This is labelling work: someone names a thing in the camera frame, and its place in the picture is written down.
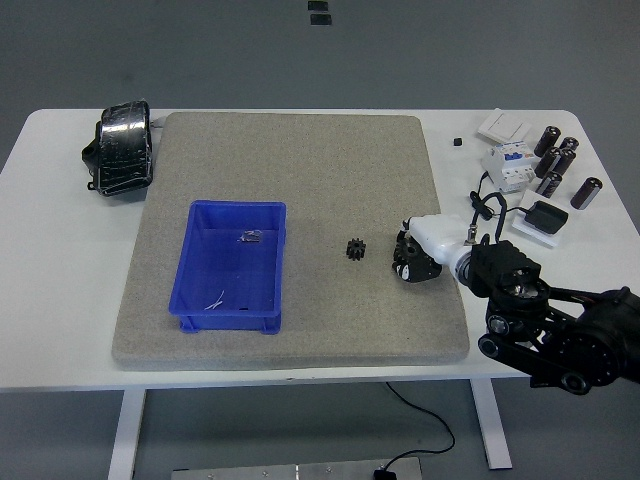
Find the white wall switch panel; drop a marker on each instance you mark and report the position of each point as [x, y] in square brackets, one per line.
[502, 125]

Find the black power adapter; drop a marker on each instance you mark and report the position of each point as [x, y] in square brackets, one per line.
[547, 217]

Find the white circuit breaker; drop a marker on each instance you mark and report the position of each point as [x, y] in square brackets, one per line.
[505, 167]

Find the black floor plug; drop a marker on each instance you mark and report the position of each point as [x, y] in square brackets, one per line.
[382, 474]

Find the black foil-wrapped part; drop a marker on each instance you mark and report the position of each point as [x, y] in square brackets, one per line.
[122, 147]

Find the white table leg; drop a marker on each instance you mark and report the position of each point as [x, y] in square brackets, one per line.
[126, 435]
[492, 430]

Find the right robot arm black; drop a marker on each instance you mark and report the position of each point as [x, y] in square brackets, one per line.
[500, 260]

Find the small black gear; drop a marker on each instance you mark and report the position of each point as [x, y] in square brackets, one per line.
[355, 250]

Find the small clear bag of screws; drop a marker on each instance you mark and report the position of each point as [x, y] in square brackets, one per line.
[251, 236]

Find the dark cylindrical capacitor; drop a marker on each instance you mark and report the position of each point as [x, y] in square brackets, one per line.
[570, 144]
[566, 161]
[547, 141]
[549, 183]
[586, 192]
[546, 161]

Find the small black cube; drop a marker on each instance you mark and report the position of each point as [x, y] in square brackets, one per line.
[457, 142]

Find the blue plastic box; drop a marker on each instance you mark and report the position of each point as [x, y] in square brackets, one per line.
[227, 280]

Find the large black gear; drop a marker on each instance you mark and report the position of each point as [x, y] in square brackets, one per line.
[407, 250]

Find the grey-brown mat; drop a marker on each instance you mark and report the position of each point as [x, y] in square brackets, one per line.
[300, 165]

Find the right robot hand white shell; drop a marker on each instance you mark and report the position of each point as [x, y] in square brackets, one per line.
[440, 232]

